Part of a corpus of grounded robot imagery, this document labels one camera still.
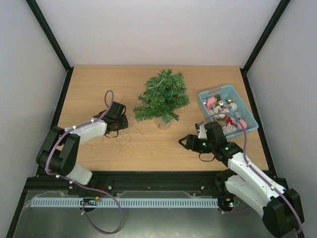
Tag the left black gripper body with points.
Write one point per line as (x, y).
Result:
(118, 127)

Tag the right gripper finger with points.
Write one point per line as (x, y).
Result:
(187, 138)
(188, 145)

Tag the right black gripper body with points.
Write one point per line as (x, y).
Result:
(193, 143)

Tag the clear string lights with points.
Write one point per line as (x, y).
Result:
(124, 137)

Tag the small green christmas tree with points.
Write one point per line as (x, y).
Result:
(165, 93)

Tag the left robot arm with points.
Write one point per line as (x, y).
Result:
(58, 153)

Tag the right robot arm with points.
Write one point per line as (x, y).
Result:
(280, 208)

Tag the white snowflake ornament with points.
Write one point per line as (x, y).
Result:
(229, 129)

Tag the red reindeer ornament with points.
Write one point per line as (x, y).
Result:
(230, 121)

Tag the pink fluffy ornament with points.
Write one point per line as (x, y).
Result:
(210, 102)

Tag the light blue plastic basket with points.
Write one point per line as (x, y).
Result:
(222, 110)

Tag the pink pompom ornament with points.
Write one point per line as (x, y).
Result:
(241, 124)

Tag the gold bell ornament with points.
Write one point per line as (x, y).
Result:
(229, 100)

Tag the black aluminium frame rail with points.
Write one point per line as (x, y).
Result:
(195, 183)

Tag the light blue cable duct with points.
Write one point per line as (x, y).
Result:
(126, 203)

